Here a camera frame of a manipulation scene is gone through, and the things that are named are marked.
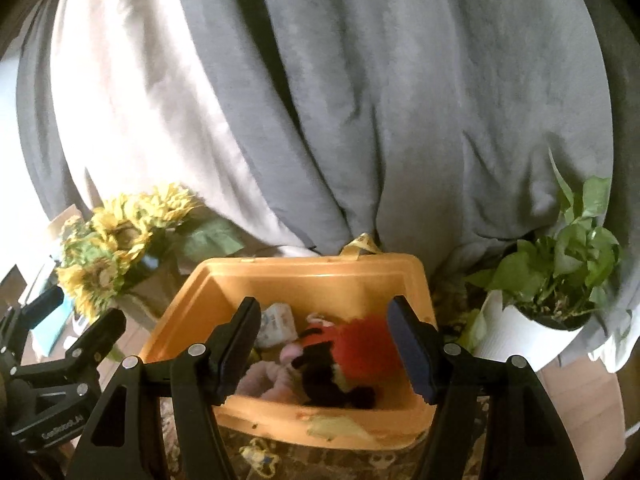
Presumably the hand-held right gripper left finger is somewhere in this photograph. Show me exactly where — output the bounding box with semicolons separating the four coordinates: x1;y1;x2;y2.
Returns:
67;297;261;480

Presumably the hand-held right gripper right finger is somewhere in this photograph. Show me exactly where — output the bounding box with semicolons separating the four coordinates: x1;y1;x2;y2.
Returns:
387;295;576;480

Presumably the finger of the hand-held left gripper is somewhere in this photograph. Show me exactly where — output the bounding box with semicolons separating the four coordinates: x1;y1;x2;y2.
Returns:
12;307;127;389
0;284;65;361

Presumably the lavender knitted toy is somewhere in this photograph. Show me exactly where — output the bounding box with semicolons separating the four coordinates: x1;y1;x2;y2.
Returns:
236;359;296;403

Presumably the red knitted flower toy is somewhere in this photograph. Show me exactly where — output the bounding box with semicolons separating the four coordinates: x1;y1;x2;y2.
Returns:
330;316;397;387

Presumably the white blue soft pouch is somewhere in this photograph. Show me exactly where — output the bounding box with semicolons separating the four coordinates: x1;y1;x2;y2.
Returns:
256;302;297;349

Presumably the black orange knitted toy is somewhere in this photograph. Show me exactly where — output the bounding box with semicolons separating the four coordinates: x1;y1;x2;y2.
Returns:
295;327;377;409

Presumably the orange plastic box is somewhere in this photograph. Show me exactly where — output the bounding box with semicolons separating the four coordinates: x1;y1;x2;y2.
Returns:
139;252;441;451

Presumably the small yellow soft toy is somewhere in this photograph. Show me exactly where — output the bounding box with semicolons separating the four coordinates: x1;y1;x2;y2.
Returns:
240;437;279;477

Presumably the white device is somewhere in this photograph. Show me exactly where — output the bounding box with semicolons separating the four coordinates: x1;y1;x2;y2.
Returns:
66;309;97;337

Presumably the light blue packet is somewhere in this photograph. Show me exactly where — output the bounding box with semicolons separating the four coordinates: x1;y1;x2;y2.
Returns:
29;299;77;357

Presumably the cardboard piece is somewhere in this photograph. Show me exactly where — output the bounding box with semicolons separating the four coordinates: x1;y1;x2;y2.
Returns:
46;204;84;242

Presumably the artificial sunflower bouquet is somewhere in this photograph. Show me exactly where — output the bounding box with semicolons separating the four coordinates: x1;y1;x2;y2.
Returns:
55;182;247;324

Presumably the yellow cloth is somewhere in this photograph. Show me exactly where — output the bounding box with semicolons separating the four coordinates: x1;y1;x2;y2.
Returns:
306;411;382;445

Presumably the white plant pot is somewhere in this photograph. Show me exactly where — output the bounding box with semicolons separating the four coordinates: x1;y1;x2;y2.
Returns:
474;289;587;372

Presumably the green potted plant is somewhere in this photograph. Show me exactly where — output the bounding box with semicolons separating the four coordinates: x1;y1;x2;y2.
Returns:
450;147;627;356

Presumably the white sheer curtain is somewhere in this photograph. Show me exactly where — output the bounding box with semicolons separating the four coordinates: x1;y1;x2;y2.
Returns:
585;320;628;375

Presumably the beige curtain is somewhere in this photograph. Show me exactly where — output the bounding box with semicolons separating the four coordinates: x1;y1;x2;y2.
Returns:
50;0;311;253

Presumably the grey curtain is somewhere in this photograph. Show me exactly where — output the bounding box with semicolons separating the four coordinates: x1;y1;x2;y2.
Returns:
15;0;626;376

